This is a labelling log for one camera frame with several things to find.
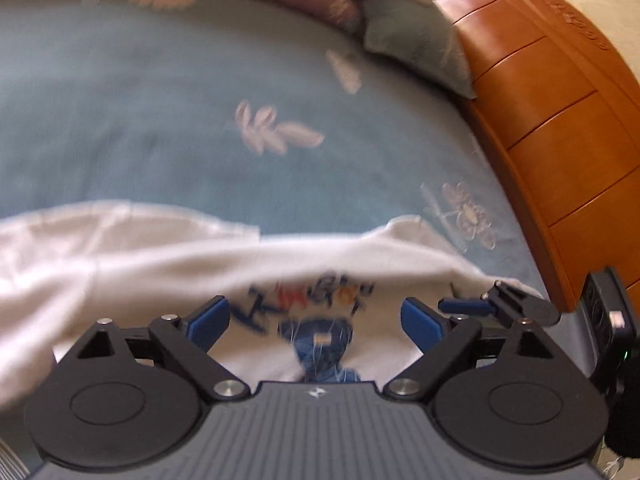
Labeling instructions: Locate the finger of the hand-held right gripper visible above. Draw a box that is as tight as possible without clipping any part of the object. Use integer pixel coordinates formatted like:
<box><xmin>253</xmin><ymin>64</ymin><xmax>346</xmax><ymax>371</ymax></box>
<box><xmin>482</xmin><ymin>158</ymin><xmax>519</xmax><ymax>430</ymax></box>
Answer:
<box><xmin>437</xmin><ymin>280</ymin><xmax>561</xmax><ymax>327</ymax></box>

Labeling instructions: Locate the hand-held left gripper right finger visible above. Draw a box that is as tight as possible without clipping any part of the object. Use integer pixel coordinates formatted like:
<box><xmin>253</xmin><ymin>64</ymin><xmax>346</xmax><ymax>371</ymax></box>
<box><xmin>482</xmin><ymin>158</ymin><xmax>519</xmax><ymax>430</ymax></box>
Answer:
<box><xmin>382</xmin><ymin>296</ymin><xmax>565</xmax><ymax>402</ymax></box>

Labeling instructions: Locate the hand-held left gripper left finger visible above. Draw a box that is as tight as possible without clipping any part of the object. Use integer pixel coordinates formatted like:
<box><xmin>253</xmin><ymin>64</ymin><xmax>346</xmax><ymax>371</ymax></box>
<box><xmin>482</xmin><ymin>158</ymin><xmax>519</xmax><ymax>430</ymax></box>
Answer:
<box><xmin>74</xmin><ymin>296</ymin><xmax>252</xmax><ymax>402</ymax></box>

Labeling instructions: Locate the white printed long-sleeve shirt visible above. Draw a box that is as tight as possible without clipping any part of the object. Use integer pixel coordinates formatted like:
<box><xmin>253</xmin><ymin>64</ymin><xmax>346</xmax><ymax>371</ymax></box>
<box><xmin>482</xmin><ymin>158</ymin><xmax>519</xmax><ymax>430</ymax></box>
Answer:
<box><xmin>0</xmin><ymin>200</ymin><xmax>557</xmax><ymax>407</ymax></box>

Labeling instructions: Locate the wooden bed headboard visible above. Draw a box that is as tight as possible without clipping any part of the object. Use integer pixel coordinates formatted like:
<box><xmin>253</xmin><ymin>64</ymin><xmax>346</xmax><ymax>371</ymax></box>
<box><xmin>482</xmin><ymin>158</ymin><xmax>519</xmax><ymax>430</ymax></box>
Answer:
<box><xmin>420</xmin><ymin>0</ymin><xmax>640</xmax><ymax>313</ymax></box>

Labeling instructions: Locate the bed with blue floral sheet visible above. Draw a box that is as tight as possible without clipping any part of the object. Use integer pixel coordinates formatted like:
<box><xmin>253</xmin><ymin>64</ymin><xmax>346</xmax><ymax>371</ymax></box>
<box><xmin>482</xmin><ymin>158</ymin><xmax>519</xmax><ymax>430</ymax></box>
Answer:
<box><xmin>0</xmin><ymin>0</ymin><xmax>593</xmax><ymax>480</ymax></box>

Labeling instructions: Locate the green printed pillow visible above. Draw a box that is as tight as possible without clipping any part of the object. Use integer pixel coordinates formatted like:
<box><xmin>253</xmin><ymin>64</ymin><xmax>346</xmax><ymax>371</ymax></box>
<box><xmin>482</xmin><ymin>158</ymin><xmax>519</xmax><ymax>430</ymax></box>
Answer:
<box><xmin>359</xmin><ymin>0</ymin><xmax>477</xmax><ymax>99</ymax></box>

